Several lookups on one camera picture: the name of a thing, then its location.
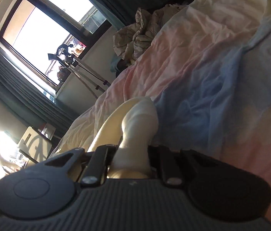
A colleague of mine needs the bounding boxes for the cream knit trousers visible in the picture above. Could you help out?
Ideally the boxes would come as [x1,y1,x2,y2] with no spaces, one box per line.
[53,96,159,179]

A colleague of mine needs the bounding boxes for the white black chair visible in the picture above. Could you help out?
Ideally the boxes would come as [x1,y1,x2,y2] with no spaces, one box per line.
[18,127,52,163]

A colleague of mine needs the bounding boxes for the left teal curtain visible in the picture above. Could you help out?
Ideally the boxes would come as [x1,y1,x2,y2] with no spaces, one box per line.
[0,51,77,137]

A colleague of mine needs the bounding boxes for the garment steamer stand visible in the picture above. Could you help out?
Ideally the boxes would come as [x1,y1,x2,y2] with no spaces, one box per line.
[48,44,111,99]

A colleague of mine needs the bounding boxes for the pastel bed sheet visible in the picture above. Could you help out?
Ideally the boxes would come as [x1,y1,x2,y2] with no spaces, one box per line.
[51,0,271,229]

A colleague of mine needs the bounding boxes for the beige puffer jacket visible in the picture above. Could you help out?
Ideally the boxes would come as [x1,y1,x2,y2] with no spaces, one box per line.
[113,4,187,66]

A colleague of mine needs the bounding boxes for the window frame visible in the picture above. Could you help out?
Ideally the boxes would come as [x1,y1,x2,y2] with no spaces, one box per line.
[0,0,111,91]

